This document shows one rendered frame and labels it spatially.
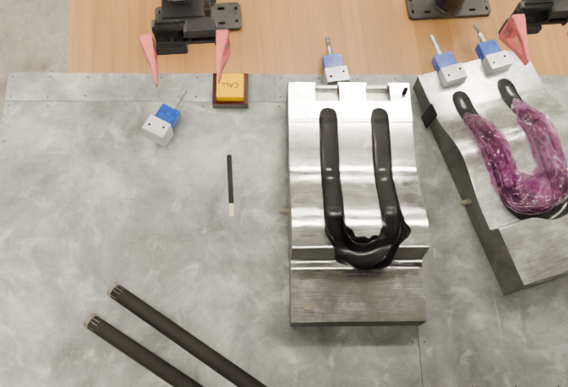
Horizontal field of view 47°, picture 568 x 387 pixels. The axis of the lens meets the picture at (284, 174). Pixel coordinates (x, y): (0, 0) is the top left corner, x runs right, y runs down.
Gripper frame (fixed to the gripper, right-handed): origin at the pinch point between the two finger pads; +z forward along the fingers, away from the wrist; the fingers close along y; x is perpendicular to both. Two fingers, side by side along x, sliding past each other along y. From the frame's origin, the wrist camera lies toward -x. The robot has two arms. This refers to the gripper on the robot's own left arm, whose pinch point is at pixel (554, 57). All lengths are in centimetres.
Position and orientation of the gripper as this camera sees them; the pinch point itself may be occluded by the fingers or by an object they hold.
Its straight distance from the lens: 118.1
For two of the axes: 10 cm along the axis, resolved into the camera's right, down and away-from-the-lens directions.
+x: -0.4, 3.4, 9.4
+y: 10.0, -0.7, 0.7
